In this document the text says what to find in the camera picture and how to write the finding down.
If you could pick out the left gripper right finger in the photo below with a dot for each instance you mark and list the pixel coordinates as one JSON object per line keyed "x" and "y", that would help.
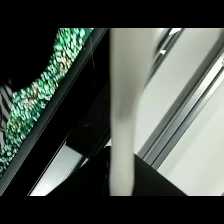
{"x": 150, "y": 180}

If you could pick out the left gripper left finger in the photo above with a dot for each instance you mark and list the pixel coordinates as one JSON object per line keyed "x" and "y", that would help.
{"x": 95, "y": 176}

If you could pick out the black and white striped garment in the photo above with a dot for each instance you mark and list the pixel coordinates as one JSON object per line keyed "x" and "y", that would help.
{"x": 4, "y": 106}

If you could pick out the silver frame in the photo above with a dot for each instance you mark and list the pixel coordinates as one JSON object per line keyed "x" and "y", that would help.
{"x": 186, "y": 110}

